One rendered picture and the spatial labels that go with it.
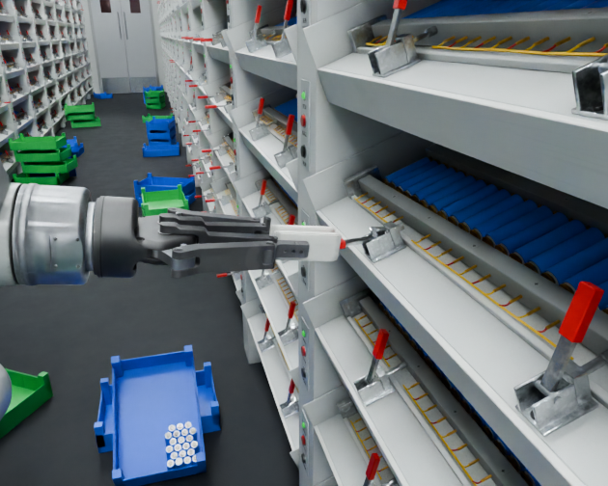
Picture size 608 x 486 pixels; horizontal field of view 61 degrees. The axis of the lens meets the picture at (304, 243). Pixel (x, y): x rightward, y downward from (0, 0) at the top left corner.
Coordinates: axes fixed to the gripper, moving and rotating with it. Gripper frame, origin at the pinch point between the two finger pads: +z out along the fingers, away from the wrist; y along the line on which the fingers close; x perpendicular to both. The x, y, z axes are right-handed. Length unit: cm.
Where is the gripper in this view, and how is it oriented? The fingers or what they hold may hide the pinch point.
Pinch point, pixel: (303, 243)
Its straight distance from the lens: 53.7
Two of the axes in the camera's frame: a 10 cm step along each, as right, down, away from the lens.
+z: 9.5, 0.3, 3.0
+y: 2.7, 3.6, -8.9
